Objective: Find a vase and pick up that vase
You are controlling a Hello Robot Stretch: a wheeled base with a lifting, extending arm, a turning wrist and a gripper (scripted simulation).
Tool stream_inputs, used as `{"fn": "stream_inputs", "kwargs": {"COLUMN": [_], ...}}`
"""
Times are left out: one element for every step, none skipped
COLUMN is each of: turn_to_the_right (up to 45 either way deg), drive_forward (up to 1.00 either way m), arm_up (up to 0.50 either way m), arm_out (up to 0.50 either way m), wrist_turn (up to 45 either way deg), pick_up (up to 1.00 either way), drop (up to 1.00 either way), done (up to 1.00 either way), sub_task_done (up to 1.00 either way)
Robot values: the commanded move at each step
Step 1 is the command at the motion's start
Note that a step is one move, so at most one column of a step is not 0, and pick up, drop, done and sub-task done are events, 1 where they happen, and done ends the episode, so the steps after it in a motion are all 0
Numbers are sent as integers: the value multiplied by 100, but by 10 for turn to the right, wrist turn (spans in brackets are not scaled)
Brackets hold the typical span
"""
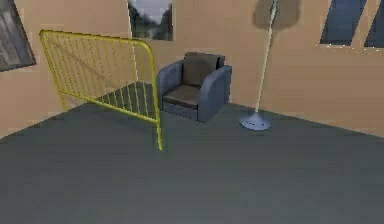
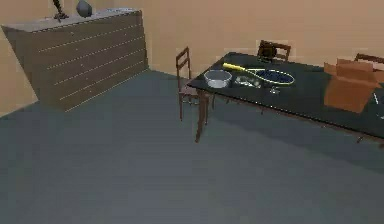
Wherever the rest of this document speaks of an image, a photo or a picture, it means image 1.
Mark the blue armchair with brown cushions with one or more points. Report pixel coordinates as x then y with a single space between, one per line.
213 90

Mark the white floor lamp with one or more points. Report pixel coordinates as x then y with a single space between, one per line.
255 120

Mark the framed landscape picture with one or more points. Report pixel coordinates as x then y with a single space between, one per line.
151 20

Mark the dark blue window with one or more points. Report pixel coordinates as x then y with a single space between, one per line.
341 20
376 30

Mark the grey framed picture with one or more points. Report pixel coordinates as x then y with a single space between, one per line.
13 43

